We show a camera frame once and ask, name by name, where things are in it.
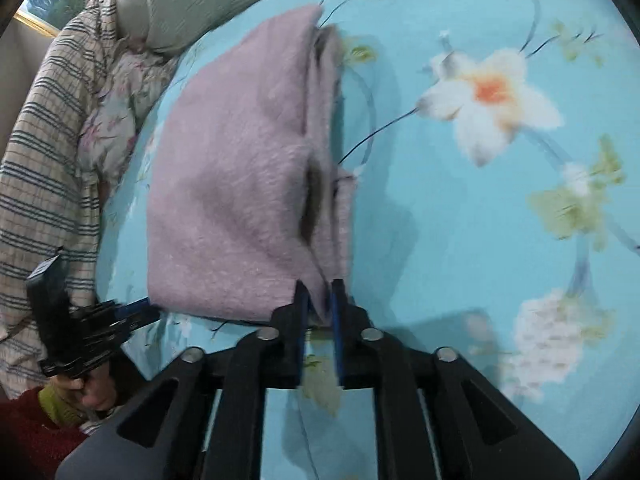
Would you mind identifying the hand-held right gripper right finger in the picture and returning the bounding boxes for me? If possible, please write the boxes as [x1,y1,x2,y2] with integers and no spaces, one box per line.
[330,279,581,480]

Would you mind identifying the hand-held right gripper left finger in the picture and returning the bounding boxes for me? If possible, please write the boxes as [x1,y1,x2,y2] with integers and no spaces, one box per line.
[55,280,308,480]

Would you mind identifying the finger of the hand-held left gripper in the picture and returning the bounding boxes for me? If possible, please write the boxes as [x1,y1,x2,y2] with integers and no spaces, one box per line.
[100,307,162,348]
[95,297,152,322]

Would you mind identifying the purple long-sleeve shirt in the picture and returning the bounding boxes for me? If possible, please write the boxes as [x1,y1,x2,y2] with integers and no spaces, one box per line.
[146,4,358,328]

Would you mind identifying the person's left forearm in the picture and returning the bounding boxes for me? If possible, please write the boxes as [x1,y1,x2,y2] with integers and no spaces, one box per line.
[0,382,98,480]

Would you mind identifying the person's left hand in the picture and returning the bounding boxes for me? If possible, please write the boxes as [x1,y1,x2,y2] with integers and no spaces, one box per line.
[50,360,121,413]

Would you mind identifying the blue floral bed sheet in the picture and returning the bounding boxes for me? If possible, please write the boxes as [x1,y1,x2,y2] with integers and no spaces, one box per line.
[95,0,640,480]

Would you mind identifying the plaid blanket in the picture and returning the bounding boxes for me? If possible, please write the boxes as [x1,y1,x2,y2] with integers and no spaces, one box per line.
[0,0,131,396]

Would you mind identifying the floral pillow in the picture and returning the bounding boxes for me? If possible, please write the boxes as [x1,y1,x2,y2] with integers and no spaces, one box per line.
[75,45,181,196]

